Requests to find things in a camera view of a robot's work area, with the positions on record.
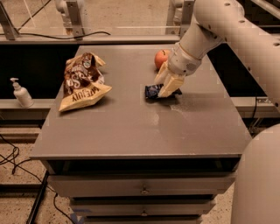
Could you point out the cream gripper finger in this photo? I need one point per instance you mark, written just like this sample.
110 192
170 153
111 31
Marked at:
162 74
171 82

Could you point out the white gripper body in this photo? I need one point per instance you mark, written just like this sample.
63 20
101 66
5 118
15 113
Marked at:
183 61

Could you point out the blue rxbar blueberry wrapper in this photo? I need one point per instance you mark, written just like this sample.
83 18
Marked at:
152 91

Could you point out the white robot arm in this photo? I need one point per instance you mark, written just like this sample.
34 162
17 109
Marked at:
256 197

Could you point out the brown chip bag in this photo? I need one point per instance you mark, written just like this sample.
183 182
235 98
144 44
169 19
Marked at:
83 84

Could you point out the red apple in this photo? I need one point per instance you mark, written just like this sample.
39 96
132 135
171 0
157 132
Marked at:
161 57

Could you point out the grey drawer cabinet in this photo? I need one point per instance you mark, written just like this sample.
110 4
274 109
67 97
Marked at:
198 132

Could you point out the top grey drawer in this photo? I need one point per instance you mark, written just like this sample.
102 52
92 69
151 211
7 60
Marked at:
120 186

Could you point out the grey drawer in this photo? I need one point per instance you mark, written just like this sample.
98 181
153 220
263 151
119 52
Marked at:
146 207
120 186

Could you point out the white pump lotion bottle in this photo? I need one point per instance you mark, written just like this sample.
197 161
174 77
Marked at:
21 94

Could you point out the right metal bracket post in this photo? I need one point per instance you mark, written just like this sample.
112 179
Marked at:
179 17

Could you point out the metal bracket post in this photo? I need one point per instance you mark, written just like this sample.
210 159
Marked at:
179 17
71 13

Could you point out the left metal bracket post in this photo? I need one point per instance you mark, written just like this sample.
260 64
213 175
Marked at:
71 13

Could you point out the grey metal rail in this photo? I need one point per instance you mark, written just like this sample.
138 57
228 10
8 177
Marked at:
95 39

